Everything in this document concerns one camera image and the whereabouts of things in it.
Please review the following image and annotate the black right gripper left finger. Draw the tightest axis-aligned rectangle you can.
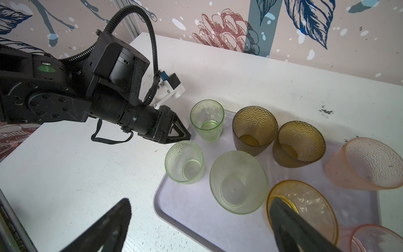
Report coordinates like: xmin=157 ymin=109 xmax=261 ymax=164
xmin=62 ymin=198 xmax=132 ymax=252

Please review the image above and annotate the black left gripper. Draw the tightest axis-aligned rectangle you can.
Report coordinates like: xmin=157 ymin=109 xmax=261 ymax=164
xmin=138 ymin=106 xmax=192 ymax=144

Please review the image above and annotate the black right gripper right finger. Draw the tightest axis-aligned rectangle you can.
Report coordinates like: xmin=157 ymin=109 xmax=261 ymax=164
xmin=269 ymin=197 xmax=339 ymax=252

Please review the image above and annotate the light green textured glass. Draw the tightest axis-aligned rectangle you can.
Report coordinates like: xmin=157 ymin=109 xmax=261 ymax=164
xmin=164 ymin=140 xmax=205 ymax=184

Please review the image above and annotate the light green short glass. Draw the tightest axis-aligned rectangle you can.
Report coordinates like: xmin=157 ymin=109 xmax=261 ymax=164
xmin=190 ymin=99 xmax=225 ymax=142

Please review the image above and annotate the amber textured glass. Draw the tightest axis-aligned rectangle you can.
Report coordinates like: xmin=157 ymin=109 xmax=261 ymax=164
xmin=266 ymin=180 xmax=339 ymax=245

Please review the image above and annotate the yellow clear glass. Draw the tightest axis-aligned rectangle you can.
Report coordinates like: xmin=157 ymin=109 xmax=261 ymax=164
xmin=232 ymin=106 xmax=278 ymax=156

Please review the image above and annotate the pale green tall glass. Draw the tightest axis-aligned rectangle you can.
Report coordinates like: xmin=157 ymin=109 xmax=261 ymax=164
xmin=209 ymin=150 xmax=269 ymax=215

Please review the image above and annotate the pink smooth glass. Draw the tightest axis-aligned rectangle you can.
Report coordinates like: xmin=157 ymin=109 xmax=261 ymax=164
xmin=337 ymin=224 xmax=403 ymax=252

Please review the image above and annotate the brown tall glass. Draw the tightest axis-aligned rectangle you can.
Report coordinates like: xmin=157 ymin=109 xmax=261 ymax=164
xmin=272 ymin=121 xmax=326 ymax=168

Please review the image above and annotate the pink textured glass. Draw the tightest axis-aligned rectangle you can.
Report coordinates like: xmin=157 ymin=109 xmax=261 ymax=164
xmin=324 ymin=138 xmax=403 ymax=191

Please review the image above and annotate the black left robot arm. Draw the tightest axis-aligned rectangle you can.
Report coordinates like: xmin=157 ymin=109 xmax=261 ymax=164
xmin=1 ymin=32 xmax=191 ymax=144

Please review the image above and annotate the lilac plastic tray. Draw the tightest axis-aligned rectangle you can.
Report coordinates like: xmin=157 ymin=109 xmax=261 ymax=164
xmin=153 ymin=111 xmax=381 ymax=252

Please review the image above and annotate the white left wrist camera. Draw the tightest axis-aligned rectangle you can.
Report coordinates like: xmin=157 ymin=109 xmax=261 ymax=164
xmin=151 ymin=70 xmax=185 ymax=110

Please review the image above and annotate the black corrugated cable hose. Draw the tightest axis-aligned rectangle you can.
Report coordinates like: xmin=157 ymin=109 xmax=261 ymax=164
xmin=58 ymin=4 xmax=161 ymax=106

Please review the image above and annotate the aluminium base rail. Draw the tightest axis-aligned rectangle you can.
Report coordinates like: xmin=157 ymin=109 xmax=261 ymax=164
xmin=1 ymin=191 xmax=38 ymax=252

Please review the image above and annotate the aluminium left corner post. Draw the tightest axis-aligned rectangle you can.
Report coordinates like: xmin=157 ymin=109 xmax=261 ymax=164
xmin=112 ymin=0 xmax=141 ymax=39

